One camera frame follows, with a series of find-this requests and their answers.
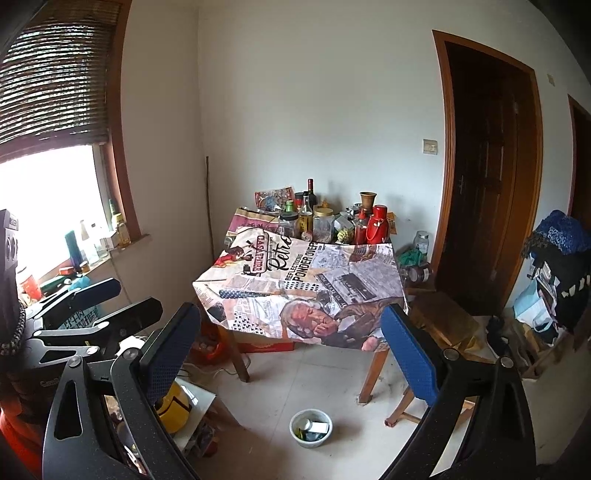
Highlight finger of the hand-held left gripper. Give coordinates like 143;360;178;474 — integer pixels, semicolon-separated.
25;277;123;330
28;296;164;366

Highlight white cable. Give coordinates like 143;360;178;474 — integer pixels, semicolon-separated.
178;362;241;380

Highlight dark wooden door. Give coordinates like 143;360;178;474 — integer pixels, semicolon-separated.
445;41;539;315

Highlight red basin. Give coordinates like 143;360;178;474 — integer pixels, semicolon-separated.
191;325;232;370

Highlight red thermos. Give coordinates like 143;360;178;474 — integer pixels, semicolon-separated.
367;204;389;246

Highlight dark round can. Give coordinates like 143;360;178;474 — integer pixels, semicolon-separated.
406;263;435;284

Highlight brown wooden door frame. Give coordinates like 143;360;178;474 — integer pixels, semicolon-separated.
432;30;544;319

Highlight glass jar black lid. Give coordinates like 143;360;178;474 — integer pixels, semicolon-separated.
278;211;301;239

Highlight red lidded jar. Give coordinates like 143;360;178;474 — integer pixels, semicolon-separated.
18;272;42;301

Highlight brown slatted window blind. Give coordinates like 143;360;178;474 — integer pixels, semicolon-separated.
0;9;123;149

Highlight colourful picture packet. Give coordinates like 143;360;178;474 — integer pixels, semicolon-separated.
255;186;296;211

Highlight brown wooden window frame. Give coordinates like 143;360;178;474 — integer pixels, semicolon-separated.
0;0;151;252

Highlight yellow black container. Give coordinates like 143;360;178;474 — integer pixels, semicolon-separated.
154;381;195;435

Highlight blue bottle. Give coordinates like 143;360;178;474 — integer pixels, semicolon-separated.
65;231;84;267

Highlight narrow brown door frame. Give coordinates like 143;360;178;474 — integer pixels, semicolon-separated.
567;95;591;222

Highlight green plastic bag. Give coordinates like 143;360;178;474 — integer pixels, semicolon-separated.
397;247;428;269

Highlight printed newspaper tablecloth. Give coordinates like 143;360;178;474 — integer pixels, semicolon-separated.
191;208;408;352

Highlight white bowl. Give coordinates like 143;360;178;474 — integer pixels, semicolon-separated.
289;409;334;449

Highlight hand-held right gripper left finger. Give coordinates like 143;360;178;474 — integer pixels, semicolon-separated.
41;302;203;480

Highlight plastic jar yellow lid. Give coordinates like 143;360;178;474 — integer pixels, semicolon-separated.
313;208;335;243

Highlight shiny white panel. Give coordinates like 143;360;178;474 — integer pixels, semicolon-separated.
185;378;241;457

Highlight black white braided cord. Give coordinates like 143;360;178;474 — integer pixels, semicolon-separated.
0;298;27;358

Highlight teal plastic bag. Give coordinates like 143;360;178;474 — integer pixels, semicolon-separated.
46;274;100;329

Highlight orange red cloth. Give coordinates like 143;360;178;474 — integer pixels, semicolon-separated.
0;408;47;480

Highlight black bag white triangles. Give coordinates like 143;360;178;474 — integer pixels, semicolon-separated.
531;251;591;334

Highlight blue glittery cloth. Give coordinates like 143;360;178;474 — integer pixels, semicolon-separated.
531;210;591;255

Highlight wooden table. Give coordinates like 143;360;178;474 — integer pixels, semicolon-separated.
191;203;410;407

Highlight wooden chair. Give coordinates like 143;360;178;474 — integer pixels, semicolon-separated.
385;288;491;428

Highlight orange flat carton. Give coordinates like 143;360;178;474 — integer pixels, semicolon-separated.
242;339;297;354

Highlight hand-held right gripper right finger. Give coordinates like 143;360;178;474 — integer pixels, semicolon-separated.
380;303;539;480

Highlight light blue paper bag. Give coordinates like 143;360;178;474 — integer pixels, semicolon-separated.
513;277;555;333

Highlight yellow oil bottle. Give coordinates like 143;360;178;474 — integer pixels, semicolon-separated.
108;198;133;248

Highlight liquor bottle yellow label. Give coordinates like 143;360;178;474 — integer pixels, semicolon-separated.
298;203;315;241

